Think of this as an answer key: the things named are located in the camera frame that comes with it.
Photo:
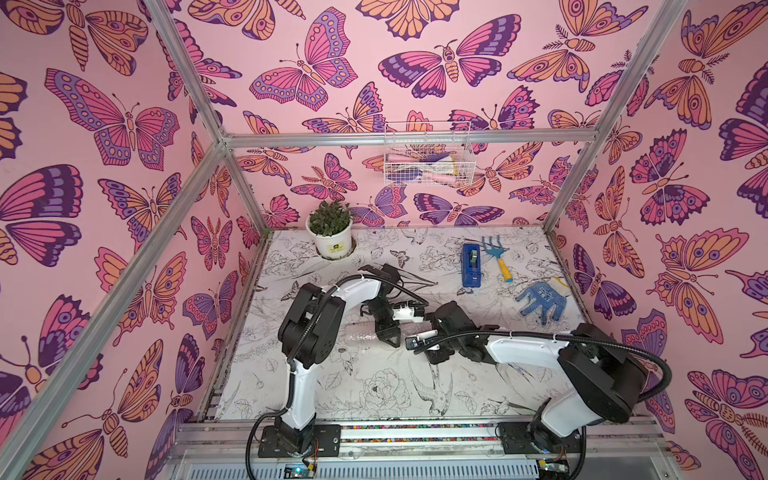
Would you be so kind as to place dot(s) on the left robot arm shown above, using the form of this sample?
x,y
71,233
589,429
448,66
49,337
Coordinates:
x,y
309,333

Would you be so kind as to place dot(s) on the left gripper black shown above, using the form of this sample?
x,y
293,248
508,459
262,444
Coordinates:
x,y
390,332

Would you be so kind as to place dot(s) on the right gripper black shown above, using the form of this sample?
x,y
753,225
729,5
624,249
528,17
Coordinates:
x,y
442,328

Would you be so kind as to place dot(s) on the clear bubble wrap sheet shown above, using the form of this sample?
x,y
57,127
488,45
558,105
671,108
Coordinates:
x,y
359,335

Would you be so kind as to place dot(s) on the aluminium front rail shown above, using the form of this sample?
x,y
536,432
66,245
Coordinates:
x,y
486,448

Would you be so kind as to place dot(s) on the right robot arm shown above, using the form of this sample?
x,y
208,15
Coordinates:
x,y
606,378

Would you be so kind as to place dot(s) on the blue yellow garden rake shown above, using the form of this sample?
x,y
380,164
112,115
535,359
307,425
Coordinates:
x,y
493,247

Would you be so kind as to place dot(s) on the white wire wall basket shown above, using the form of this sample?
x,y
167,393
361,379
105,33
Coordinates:
x,y
427,157

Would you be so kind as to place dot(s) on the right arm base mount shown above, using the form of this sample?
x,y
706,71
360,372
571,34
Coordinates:
x,y
534,439

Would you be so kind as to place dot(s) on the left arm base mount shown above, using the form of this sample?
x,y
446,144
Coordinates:
x,y
284,442

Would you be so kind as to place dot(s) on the white potted succulent plant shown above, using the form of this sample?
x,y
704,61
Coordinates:
x,y
330,226

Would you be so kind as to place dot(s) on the blue tape dispenser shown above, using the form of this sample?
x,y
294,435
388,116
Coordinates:
x,y
471,272

